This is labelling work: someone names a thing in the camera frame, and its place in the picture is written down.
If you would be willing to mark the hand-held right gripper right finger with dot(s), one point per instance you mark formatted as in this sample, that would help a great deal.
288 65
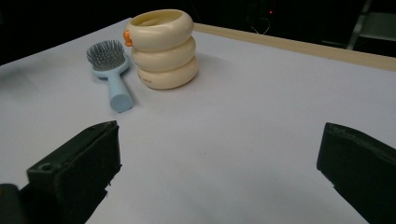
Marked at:
364 168

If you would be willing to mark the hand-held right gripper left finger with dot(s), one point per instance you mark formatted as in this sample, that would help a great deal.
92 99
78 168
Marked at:
77 168

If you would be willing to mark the light blue hairbrush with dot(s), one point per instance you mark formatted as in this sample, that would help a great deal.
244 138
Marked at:
116 87

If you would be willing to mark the cream ringed duck cup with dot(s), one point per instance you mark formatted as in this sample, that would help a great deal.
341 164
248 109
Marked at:
165 59

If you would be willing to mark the grey metal stand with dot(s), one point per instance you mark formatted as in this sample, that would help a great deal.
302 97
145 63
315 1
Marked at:
376 26

